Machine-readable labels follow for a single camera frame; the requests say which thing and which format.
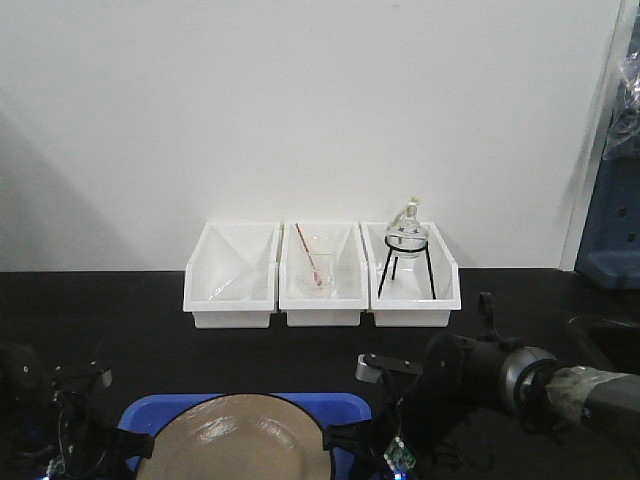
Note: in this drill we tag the clear glass beaker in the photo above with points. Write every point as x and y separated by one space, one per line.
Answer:
325 265

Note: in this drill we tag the white middle storage bin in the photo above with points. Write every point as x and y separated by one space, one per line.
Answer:
350 298

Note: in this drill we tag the green circuit board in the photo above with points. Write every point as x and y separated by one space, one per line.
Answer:
398 457

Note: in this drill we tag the blue plastic tray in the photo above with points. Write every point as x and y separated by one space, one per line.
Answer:
152 413

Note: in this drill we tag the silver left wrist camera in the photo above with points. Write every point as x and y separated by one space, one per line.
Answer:
82 376

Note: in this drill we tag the white storage bin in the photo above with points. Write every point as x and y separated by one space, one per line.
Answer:
231 276
350 298
406 301

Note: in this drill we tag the blue cabinet at right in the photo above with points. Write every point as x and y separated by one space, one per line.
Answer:
609 250

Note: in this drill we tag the beige plate black rim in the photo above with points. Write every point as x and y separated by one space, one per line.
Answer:
240 436

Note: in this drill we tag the red glass stirring rod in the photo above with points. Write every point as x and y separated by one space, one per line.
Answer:
316 275

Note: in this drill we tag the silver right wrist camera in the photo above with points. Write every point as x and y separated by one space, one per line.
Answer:
370 367

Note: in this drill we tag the white left storage bin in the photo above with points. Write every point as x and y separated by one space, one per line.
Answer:
231 276

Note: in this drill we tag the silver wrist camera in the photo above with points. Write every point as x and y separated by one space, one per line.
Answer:
370 367
82 376

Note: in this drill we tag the black wire tripod stand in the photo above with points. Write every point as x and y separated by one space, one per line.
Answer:
395 260

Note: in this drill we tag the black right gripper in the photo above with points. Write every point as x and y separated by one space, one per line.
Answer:
423 410

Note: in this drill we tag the glass flask on stand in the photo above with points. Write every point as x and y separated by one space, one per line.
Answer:
405 235

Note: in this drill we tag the white right storage bin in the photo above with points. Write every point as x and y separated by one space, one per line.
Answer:
406 301

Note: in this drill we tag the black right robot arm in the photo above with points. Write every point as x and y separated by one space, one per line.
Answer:
543 394

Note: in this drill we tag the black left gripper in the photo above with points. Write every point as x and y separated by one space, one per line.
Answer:
53 433

